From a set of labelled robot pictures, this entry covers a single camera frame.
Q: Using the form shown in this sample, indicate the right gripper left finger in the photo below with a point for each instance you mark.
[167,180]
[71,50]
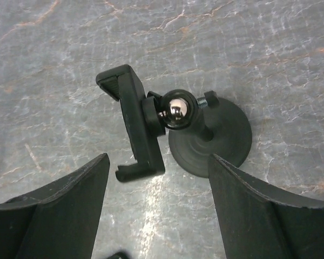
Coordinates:
[58,220]

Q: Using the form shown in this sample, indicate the black phone stand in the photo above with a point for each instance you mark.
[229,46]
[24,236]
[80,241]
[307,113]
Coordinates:
[196,127]

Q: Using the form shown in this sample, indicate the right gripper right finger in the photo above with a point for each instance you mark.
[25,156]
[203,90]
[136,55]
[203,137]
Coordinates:
[260,220]

